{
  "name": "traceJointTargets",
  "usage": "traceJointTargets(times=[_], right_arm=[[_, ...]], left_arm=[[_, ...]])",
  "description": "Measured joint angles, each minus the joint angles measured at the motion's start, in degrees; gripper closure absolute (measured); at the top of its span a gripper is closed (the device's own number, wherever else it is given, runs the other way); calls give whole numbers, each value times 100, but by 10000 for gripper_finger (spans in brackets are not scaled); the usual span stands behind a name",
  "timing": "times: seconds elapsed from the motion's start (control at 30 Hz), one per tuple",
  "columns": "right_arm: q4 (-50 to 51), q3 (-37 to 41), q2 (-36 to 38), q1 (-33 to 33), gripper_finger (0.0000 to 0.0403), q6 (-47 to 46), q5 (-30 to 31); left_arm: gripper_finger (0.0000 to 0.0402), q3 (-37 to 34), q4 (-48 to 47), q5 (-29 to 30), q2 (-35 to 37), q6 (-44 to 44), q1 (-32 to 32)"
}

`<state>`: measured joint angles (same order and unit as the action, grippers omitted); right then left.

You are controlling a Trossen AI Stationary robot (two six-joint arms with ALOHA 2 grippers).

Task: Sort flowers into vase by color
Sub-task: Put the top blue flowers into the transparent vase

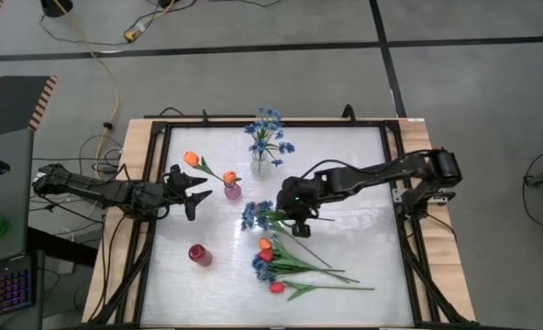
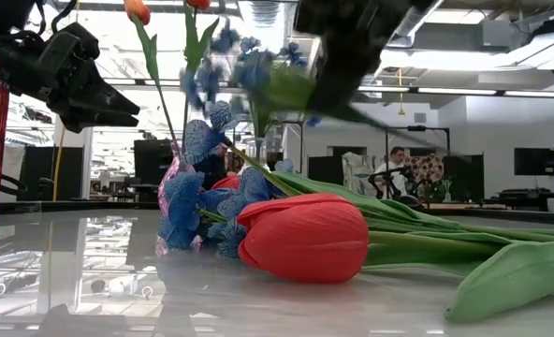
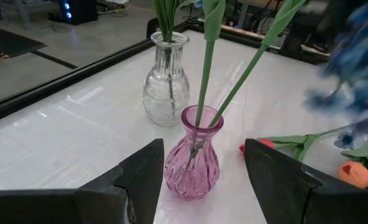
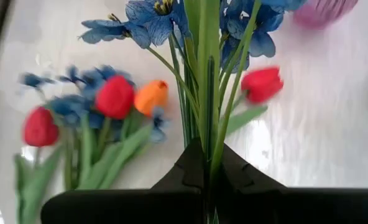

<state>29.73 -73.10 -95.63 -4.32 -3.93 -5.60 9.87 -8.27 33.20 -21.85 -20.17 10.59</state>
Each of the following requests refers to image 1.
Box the black round stand base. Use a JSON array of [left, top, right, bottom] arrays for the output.
[[40, 0, 74, 18]]

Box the keyboard with lit keys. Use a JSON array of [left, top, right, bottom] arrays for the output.
[[0, 256, 37, 322]]

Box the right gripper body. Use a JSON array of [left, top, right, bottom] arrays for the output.
[[275, 176, 321, 238]]

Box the blue artificial flower spray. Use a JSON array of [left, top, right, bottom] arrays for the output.
[[240, 200, 336, 232], [251, 233, 333, 282], [243, 106, 296, 169]]

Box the black support beam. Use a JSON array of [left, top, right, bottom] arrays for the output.
[[26, 226, 98, 270]]

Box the yellow cable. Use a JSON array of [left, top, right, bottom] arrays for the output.
[[52, 0, 120, 180]]

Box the red ribbed glass vase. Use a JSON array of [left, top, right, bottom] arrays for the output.
[[187, 243, 214, 268]]

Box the black aluminium table frame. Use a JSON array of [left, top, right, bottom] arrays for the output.
[[85, 119, 472, 329]]

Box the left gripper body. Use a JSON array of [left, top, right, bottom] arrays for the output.
[[161, 163, 197, 222]]

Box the clear glass vase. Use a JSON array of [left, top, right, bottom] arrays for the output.
[[249, 150, 272, 180]]

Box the grey side desk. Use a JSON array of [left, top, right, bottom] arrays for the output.
[[0, 127, 37, 330]]

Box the large black striped-edge mat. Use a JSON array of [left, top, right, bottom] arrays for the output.
[[0, 75, 59, 140]]

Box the red artificial tulip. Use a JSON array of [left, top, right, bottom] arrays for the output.
[[269, 280, 376, 303], [258, 248, 360, 284]]

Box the white glossy work surface panel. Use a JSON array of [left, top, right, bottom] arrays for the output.
[[140, 126, 415, 327]]

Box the pink glass vase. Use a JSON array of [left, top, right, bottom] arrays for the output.
[[224, 181, 243, 202]]

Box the thin black bar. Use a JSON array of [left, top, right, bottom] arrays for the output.
[[142, 113, 257, 120]]

